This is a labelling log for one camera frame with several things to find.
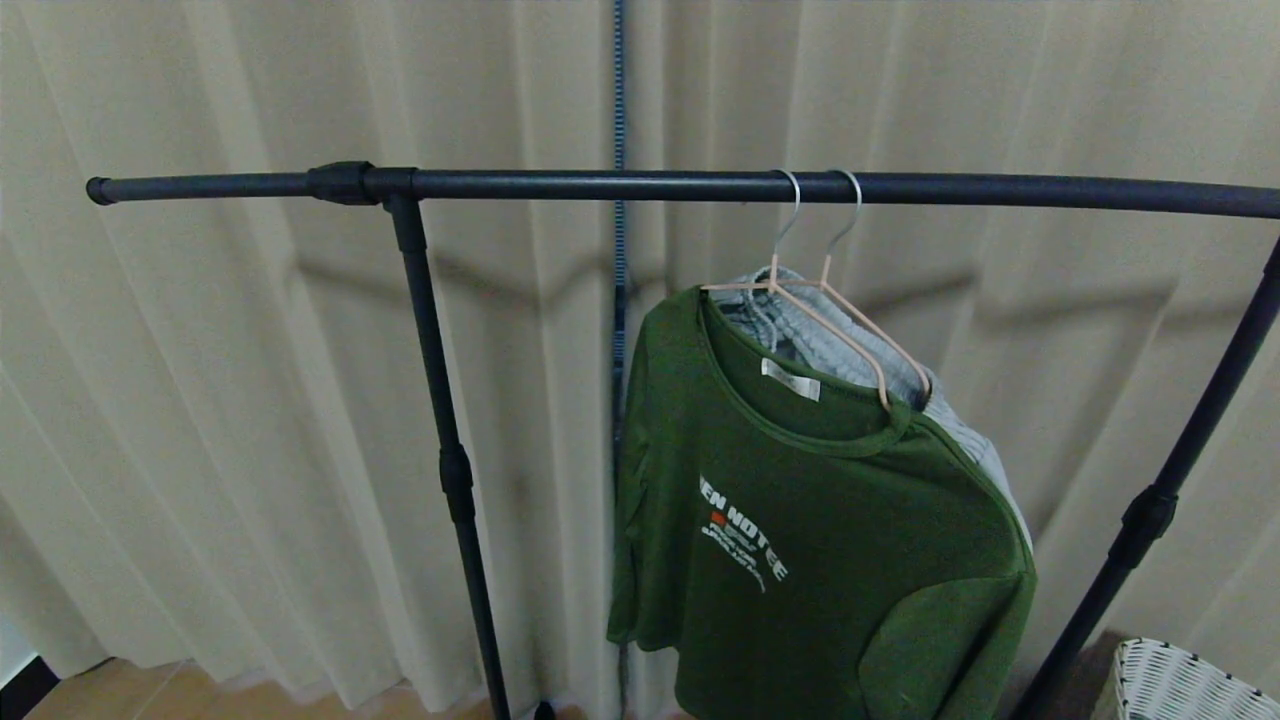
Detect grey beaded curtain cord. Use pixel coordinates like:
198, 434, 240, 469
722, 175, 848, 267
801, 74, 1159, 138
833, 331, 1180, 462
608, 0, 633, 720

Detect pale grey shorts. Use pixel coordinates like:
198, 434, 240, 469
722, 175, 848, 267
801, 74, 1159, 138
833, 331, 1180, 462
715, 265, 1033, 551

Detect white laundry basket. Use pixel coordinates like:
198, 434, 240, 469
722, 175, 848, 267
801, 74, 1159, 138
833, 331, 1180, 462
1095, 638, 1280, 720

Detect green garment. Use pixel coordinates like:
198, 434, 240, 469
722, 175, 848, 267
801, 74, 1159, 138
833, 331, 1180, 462
607, 285, 1038, 720

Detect black clothes rack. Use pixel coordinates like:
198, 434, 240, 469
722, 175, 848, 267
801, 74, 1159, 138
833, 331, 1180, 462
85, 160, 1280, 720

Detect pink clothes hanger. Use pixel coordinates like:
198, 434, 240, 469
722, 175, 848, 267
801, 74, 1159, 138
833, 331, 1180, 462
700, 168, 893, 411
818, 168, 933, 401

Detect beige curtain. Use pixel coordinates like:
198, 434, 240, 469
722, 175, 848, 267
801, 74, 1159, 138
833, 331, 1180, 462
0, 0, 1280, 716

